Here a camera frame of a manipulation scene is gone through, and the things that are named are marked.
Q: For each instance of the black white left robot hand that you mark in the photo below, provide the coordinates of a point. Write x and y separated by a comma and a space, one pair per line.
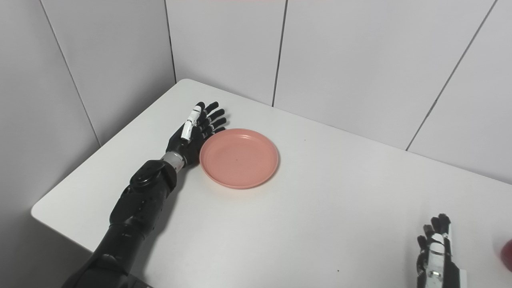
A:
190, 148

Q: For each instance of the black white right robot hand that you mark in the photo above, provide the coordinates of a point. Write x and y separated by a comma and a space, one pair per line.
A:
452, 276

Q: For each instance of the pink round plate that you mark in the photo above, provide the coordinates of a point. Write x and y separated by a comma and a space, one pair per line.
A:
239, 158

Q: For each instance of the red apple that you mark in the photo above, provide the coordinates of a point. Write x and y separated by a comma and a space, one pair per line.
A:
508, 256

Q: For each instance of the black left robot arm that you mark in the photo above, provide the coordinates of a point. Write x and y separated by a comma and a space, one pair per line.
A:
140, 204

